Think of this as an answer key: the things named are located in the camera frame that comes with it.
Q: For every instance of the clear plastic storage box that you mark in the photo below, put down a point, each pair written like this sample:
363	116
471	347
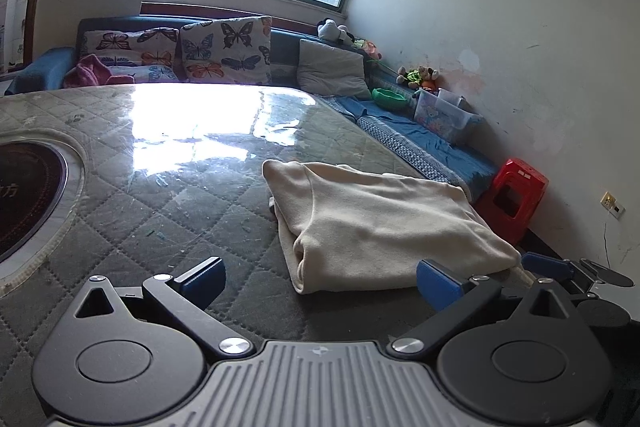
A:
445	117

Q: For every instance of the grey quilted table cover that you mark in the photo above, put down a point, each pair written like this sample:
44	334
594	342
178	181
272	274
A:
150	227

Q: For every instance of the bear plush toy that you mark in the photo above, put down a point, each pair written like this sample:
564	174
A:
417	77

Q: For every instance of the colourful plush toy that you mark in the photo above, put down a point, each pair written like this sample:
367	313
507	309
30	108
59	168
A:
369	48

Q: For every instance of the panda plush toy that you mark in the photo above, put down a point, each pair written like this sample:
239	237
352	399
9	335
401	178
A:
334	32

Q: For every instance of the wall socket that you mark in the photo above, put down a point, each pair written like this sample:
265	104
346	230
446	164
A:
612	204

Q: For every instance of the red plastic stool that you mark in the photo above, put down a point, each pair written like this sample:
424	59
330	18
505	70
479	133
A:
517	197

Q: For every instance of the blue sofa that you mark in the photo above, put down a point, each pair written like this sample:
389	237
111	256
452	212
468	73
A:
285	52

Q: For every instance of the grey cushion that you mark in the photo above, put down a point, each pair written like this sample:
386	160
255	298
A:
332	69

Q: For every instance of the cream knit sweater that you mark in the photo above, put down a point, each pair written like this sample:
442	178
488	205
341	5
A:
380	222

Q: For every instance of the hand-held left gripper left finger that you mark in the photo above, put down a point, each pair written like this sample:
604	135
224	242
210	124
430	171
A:
204	282

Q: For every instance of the butterfly print cushion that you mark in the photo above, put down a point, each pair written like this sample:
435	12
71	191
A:
225	52
145	73
130	44

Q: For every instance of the round black cooktop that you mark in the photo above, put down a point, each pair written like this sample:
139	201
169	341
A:
25	197

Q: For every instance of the green bowl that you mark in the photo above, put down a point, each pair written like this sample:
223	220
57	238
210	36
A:
389	97

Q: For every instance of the pink cloth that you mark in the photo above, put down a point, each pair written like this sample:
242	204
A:
90	74

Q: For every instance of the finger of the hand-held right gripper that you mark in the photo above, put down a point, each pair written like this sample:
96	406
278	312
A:
545	264

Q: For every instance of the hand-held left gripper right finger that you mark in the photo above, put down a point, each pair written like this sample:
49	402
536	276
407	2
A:
440	284

